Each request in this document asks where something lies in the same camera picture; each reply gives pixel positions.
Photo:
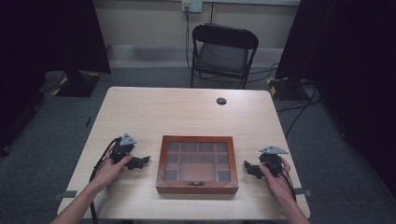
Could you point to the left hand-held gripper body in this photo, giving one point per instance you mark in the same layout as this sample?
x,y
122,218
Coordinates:
x,y
123,148

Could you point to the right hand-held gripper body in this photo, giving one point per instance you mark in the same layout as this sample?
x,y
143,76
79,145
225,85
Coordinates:
x,y
271,160

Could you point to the person's right hand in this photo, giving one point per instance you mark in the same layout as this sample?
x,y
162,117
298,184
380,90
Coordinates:
x,y
278,185

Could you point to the person's left hand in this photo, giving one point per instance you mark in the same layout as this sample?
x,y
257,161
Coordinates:
x,y
107,172

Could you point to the black tape strip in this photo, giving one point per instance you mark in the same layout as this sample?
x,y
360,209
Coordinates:
x,y
67,194
303,192

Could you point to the wooden box with glass lid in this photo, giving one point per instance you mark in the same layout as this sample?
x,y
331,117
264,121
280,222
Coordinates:
x,y
196,163

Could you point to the black stand base striped tape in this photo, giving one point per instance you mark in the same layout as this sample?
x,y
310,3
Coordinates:
x,y
77,85
285,88

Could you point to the black folding chair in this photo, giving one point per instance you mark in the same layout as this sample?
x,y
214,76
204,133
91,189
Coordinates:
x,y
222,54

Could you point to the white wall socket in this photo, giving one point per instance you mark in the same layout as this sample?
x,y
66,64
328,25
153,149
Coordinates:
x,y
191,5

